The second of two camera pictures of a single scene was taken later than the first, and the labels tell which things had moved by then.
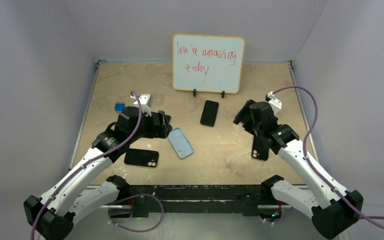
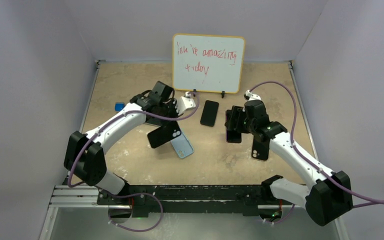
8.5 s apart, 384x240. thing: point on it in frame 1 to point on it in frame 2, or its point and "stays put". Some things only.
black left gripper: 161,130 to 173,104
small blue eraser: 119,106 stays put
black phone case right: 260,149 stays put
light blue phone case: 179,143 stays put
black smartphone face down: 209,113 stays put
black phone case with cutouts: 142,157 to 164,134
